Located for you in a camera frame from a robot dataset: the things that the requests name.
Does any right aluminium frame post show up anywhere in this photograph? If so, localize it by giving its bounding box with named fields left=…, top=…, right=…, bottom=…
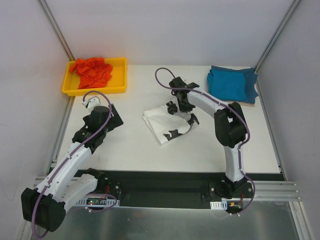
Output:
left=254, top=0, right=302, bottom=73

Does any purple cable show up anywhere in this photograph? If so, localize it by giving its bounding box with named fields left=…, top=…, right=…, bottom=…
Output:
left=31, top=90, right=118, bottom=238
left=154, top=67, right=256, bottom=220

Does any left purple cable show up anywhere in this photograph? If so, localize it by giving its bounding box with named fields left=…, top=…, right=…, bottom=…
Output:
left=31, top=90, right=118, bottom=238

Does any left aluminium frame post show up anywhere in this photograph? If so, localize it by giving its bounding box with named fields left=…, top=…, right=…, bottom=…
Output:
left=37, top=0, right=75, bottom=61

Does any yellow plastic bin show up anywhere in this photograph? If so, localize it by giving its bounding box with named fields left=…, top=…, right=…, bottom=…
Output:
left=62, top=57, right=127, bottom=96

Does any orange t shirt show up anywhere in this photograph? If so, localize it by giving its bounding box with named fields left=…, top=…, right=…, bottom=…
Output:
left=69, top=57, right=113, bottom=90

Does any grey cable duct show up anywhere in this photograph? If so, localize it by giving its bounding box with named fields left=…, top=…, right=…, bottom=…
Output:
left=210, top=200, right=228, bottom=211
left=74, top=197, right=120, bottom=208

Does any right grey cable duct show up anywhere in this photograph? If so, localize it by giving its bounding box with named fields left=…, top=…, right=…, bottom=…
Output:
left=210, top=200, right=228, bottom=211

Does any front aluminium rail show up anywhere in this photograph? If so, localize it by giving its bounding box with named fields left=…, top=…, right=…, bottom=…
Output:
left=36, top=174, right=299, bottom=202

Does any aluminium frame post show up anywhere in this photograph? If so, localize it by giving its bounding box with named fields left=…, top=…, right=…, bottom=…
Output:
left=254, top=0, right=302, bottom=73
left=37, top=0, right=75, bottom=61

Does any folded blue t shirt stack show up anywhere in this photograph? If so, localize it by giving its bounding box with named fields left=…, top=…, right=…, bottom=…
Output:
left=207, top=65, right=259, bottom=105

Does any left grey cable duct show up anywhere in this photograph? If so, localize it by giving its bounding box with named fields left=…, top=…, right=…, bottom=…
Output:
left=74, top=197, right=120, bottom=208

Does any white t shirt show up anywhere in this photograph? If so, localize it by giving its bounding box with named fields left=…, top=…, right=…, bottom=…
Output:
left=142, top=99, right=200, bottom=145

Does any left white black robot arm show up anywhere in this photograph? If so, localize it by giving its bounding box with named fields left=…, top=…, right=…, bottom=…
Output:
left=21, top=96, right=123, bottom=232

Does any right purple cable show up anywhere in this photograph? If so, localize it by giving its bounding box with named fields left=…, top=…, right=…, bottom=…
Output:
left=154, top=67, right=256, bottom=220

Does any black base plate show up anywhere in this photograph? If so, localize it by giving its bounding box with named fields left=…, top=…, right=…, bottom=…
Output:
left=74, top=169, right=287, bottom=208

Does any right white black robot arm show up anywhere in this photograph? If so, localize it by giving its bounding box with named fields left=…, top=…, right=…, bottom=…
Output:
left=168, top=77, right=250, bottom=199

